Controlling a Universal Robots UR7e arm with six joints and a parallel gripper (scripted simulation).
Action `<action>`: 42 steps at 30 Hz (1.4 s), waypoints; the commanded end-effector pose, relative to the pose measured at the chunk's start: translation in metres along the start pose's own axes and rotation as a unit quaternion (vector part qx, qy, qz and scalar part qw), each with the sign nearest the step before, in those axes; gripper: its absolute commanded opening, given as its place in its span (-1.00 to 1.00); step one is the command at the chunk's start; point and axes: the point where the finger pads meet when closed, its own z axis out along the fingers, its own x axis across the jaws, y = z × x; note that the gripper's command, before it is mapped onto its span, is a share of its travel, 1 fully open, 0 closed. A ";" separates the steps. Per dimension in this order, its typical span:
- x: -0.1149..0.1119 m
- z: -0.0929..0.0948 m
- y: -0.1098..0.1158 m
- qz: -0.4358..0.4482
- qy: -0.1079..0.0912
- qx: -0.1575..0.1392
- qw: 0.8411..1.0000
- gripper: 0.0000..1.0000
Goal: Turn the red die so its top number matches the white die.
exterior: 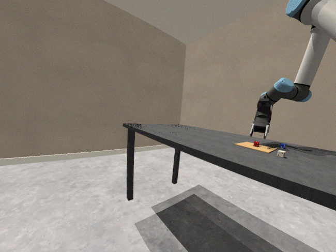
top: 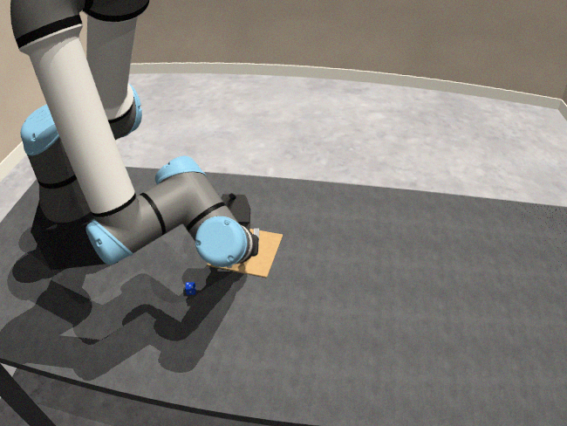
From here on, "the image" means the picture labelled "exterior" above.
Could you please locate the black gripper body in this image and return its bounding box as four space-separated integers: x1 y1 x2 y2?
253 96 272 133

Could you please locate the tan square mat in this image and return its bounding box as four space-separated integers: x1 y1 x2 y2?
234 142 277 153

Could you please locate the white die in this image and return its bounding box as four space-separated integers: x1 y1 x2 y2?
277 150 286 158

